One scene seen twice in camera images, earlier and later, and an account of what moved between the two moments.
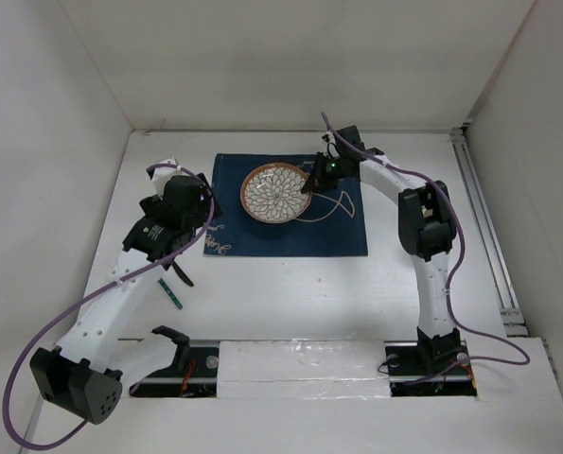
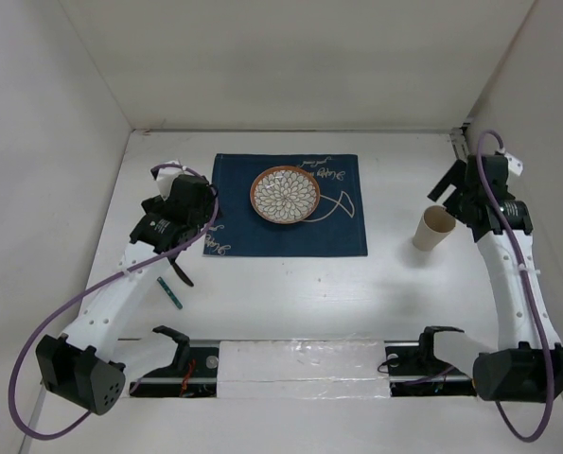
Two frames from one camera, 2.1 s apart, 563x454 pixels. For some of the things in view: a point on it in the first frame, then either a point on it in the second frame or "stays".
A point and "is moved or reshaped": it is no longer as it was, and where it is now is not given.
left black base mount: (194, 373) stays
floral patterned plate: (272, 193) is moved or reshaped
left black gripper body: (199, 217) stays
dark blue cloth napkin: (333, 224) stays
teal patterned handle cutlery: (170, 293) stays
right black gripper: (318, 182) -> (456, 176)
